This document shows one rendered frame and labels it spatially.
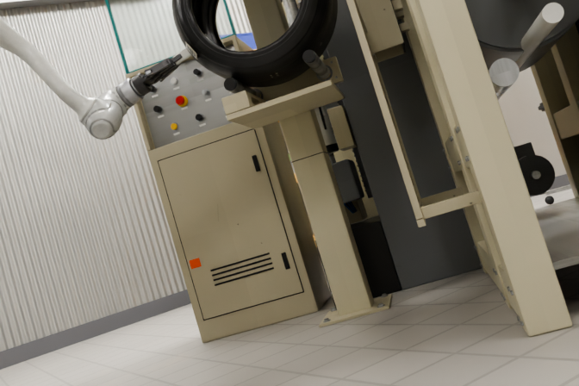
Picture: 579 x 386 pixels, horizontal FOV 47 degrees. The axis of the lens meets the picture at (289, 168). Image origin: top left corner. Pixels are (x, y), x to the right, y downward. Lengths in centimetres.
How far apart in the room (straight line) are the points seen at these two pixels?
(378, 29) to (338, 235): 78
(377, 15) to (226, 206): 108
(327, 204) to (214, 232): 66
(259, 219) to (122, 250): 272
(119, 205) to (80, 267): 58
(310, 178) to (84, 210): 321
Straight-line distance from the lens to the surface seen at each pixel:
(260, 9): 264
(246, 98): 220
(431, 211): 163
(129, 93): 242
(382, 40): 247
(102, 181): 554
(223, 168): 294
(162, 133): 310
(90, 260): 544
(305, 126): 252
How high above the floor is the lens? 40
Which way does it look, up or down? 4 degrees up
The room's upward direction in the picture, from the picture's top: 17 degrees counter-clockwise
